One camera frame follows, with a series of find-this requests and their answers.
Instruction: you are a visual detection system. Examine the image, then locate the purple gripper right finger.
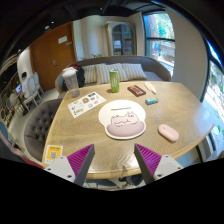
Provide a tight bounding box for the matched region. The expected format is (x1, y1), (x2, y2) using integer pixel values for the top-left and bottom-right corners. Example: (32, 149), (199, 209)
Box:
(134, 144), (182, 184)

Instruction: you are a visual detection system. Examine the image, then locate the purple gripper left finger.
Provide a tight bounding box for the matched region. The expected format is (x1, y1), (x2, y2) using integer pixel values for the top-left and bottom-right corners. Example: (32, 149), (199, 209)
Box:
(45, 144), (95, 186)

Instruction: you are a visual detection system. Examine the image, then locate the pink computer mouse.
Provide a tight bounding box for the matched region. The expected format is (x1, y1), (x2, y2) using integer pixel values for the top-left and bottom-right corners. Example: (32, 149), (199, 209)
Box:
(158, 124), (179, 142)

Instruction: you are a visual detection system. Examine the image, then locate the cat mouse pad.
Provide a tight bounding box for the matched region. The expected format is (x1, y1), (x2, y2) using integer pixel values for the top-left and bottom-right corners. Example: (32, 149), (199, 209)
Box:
(98, 100), (146, 140)

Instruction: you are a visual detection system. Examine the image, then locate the yellow QR code sticker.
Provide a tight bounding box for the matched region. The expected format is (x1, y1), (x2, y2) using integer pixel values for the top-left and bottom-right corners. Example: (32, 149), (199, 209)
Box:
(44, 145), (63, 164)

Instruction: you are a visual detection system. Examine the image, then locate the grey tufted chair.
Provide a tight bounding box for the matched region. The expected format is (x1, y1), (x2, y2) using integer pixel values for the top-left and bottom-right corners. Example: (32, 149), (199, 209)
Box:
(24, 99), (61, 162)

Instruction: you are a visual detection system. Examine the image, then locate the white sticker sheet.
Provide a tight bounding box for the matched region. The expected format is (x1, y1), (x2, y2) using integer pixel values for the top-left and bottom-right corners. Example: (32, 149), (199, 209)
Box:
(68, 92), (106, 118)

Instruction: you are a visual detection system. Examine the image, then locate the teal small case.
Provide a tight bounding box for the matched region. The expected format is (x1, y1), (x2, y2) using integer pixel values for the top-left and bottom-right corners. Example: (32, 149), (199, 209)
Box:
(145, 98), (159, 105)

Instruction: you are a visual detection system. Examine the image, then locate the cream white remote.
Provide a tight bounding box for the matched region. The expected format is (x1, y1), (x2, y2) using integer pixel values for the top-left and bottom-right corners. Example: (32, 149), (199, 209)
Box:
(144, 82), (156, 94)

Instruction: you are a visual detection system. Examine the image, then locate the clear plastic tumbler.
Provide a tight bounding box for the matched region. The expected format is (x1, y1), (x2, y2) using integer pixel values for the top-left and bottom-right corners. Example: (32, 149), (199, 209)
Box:
(62, 67), (80, 98)

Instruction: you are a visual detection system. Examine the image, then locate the black backpack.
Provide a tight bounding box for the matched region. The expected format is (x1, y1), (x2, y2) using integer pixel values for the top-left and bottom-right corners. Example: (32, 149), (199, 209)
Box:
(71, 65), (85, 88)

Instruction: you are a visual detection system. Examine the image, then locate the striped cushion middle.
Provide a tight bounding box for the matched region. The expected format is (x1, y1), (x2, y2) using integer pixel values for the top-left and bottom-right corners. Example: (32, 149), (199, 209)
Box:
(95, 62), (129, 85)

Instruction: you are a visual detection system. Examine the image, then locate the striped cushion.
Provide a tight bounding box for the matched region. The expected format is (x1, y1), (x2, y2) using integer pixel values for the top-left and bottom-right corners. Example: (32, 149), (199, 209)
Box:
(83, 65), (97, 84)
(122, 63), (146, 80)
(95, 62), (129, 85)

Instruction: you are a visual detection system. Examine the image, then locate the striped cushion left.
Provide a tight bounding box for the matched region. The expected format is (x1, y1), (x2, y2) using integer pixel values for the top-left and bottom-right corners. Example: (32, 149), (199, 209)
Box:
(83, 65), (97, 84)

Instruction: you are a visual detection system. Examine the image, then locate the grey sofa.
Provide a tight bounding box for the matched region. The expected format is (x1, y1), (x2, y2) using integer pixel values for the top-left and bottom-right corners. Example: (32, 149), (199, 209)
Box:
(54, 55), (172, 94)

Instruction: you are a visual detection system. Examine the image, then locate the striped cushion right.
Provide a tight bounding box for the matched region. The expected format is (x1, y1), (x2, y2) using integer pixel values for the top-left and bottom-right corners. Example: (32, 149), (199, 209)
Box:
(122, 63), (146, 80)

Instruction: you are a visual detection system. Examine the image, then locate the green drink can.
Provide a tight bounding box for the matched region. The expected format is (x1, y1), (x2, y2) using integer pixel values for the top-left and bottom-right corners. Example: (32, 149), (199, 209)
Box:
(110, 69), (119, 93)

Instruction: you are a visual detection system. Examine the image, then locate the person in white shirt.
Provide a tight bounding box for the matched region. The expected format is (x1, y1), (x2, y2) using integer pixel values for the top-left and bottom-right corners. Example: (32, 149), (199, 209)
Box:
(21, 72), (30, 99)

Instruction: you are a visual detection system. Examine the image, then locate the wooden door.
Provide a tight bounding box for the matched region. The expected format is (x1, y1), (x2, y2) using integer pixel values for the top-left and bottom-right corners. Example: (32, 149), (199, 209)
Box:
(30, 22), (77, 91)

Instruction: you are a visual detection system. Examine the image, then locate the arched wooden cabinet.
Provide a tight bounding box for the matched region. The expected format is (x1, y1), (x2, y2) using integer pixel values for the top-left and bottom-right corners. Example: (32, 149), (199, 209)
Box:
(105, 21), (136, 56)

